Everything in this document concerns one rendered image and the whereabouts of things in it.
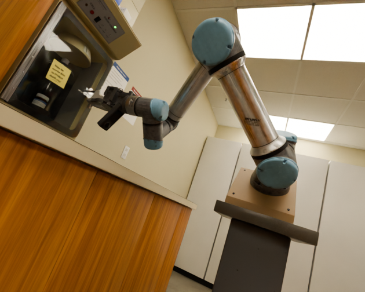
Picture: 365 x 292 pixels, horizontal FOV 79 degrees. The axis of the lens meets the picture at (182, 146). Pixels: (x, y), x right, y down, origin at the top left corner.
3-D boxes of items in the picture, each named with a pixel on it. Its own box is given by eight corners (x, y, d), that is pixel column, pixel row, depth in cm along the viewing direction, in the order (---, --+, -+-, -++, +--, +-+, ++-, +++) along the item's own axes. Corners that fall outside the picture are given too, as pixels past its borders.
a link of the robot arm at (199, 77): (226, 16, 76) (158, 117, 102) (219, 12, 67) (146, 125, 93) (252, 37, 76) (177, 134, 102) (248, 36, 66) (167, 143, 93)
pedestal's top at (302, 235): (296, 242, 93) (298, 232, 94) (317, 246, 65) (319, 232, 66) (223, 216, 105) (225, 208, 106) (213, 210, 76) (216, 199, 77)
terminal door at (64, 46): (-1, 99, 67) (61, 2, 77) (74, 138, 93) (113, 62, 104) (0, 99, 66) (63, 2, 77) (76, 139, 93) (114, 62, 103)
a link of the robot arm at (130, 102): (141, 120, 85) (130, 110, 78) (131, 118, 87) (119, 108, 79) (148, 102, 87) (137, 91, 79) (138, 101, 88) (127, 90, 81)
